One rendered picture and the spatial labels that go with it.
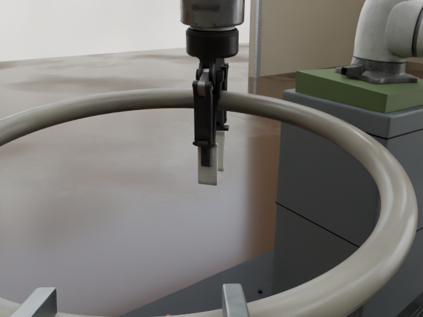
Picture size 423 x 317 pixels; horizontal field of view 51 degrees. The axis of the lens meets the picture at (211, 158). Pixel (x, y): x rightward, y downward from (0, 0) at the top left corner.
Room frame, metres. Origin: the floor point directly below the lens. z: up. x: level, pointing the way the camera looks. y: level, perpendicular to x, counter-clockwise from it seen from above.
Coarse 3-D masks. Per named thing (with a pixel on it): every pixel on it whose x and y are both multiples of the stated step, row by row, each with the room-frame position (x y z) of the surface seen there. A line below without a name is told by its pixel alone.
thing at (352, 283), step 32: (96, 96) 0.63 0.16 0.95; (128, 96) 0.64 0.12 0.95; (160, 96) 0.65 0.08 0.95; (192, 96) 0.65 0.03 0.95; (224, 96) 0.64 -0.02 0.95; (256, 96) 0.63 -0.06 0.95; (0, 128) 0.51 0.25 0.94; (32, 128) 0.55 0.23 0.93; (320, 128) 0.54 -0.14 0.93; (352, 128) 0.51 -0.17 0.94; (384, 160) 0.42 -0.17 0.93; (384, 192) 0.37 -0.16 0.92; (384, 224) 0.31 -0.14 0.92; (416, 224) 0.32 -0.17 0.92; (352, 256) 0.27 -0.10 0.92; (384, 256) 0.27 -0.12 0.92; (320, 288) 0.24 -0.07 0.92; (352, 288) 0.24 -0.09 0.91
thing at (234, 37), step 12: (192, 36) 0.63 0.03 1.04; (204, 36) 0.62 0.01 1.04; (216, 36) 0.61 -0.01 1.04; (228, 36) 0.62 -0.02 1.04; (192, 48) 0.63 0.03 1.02; (204, 48) 0.62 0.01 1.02; (216, 48) 0.62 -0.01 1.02; (228, 48) 0.62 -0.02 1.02; (204, 60) 0.62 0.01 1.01; (216, 60) 0.63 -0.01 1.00; (216, 72) 0.63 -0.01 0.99; (216, 84) 0.63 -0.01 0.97
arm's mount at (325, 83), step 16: (304, 80) 1.36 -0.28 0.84; (320, 80) 1.31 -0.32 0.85; (336, 80) 1.27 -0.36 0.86; (352, 80) 1.29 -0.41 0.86; (320, 96) 1.30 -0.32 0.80; (336, 96) 1.26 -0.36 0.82; (352, 96) 1.21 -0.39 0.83; (368, 96) 1.17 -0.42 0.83; (384, 96) 1.13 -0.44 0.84; (400, 96) 1.15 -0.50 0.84; (416, 96) 1.20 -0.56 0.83; (384, 112) 1.12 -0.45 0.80
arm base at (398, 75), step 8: (352, 64) 1.35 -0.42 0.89; (360, 64) 1.33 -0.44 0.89; (368, 64) 1.31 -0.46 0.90; (376, 64) 1.30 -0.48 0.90; (384, 64) 1.29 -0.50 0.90; (392, 64) 1.30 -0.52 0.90; (400, 64) 1.31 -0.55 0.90; (336, 72) 1.40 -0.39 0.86; (344, 72) 1.34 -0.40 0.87; (352, 72) 1.31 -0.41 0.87; (360, 72) 1.32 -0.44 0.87; (368, 72) 1.31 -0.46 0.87; (376, 72) 1.30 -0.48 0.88; (384, 72) 1.29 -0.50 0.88; (392, 72) 1.29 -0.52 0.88; (400, 72) 1.31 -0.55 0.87; (368, 80) 1.28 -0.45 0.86; (376, 80) 1.26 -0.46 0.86; (384, 80) 1.27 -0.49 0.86; (392, 80) 1.29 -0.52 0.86; (400, 80) 1.30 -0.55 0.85; (408, 80) 1.31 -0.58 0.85; (416, 80) 1.32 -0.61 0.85
